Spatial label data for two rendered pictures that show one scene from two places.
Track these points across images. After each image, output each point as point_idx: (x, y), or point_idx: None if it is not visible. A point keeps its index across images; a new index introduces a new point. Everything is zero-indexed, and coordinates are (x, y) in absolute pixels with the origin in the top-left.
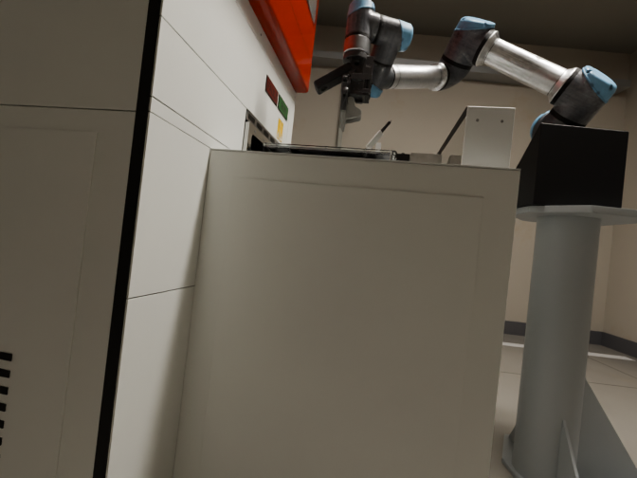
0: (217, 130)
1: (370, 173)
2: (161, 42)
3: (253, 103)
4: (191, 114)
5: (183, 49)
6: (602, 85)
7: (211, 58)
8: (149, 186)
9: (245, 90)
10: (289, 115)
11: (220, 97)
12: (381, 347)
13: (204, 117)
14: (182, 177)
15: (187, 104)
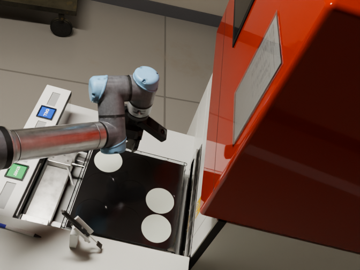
0: (197, 133)
1: None
2: (205, 89)
3: (203, 147)
4: (199, 117)
5: (206, 94)
6: None
7: (207, 103)
8: (191, 124)
9: (205, 133)
10: (205, 218)
11: (202, 121)
12: None
13: (199, 122)
14: (191, 133)
15: (200, 112)
